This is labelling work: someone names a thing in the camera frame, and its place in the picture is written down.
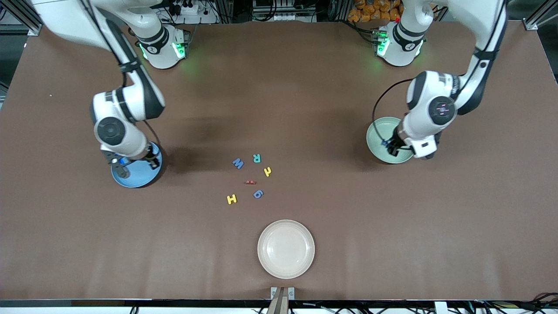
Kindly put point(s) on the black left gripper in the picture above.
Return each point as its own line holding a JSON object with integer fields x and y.
{"x": 396, "y": 143}

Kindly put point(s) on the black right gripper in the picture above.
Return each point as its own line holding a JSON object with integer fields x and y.
{"x": 151, "y": 157}

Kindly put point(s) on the blue foam letter W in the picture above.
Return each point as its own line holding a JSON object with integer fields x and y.
{"x": 237, "y": 163}

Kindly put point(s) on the yellow uppercase foam letter H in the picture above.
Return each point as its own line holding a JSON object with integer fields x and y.
{"x": 232, "y": 199}

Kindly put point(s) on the green foam letter R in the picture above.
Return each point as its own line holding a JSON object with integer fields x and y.
{"x": 256, "y": 158}

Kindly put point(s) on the blue foam letter g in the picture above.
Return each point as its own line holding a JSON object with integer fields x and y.
{"x": 258, "y": 194}

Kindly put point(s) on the yellow lowercase foam letter h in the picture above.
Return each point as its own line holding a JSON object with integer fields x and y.
{"x": 267, "y": 171}

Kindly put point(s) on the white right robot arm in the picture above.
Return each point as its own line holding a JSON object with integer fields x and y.
{"x": 65, "y": 22}

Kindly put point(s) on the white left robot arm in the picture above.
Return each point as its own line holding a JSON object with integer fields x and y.
{"x": 401, "y": 48}

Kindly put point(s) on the green plate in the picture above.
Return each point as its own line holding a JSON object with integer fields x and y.
{"x": 379, "y": 152}

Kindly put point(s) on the blue plate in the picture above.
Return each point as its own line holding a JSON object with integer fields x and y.
{"x": 139, "y": 176}

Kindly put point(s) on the cream plate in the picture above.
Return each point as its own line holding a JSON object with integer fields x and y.
{"x": 286, "y": 249}

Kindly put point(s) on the orange packets pile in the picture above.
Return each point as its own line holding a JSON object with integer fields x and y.
{"x": 370, "y": 11}

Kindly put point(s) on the white power strip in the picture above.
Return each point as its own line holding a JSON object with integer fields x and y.
{"x": 196, "y": 15}

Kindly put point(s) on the black and white equipment rack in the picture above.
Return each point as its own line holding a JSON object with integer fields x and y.
{"x": 283, "y": 11}

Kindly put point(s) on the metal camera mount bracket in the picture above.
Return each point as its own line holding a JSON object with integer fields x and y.
{"x": 282, "y": 294}

